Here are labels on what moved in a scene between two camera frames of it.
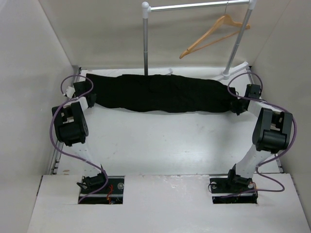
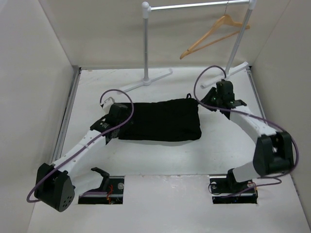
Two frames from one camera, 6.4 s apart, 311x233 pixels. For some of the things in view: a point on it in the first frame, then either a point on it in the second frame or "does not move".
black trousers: x=162 y=93 → x=170 y=121
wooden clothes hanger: x=225 y=19 does not move
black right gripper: x=233 y=107 → x=212 y=91
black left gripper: x=92 y=99 → x=126 y=118
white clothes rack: x=247 y=5 does not move
